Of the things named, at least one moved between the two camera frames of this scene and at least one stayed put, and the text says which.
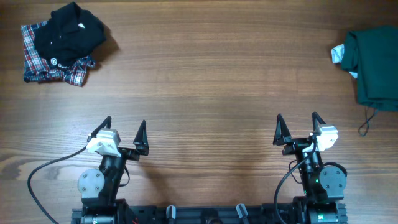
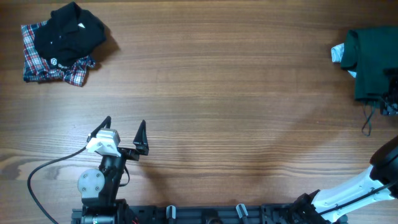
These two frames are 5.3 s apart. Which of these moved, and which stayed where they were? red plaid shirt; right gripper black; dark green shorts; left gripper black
Moved: right gripper black
Stayed: red plaid shirt; dark green shorts; left gripper black
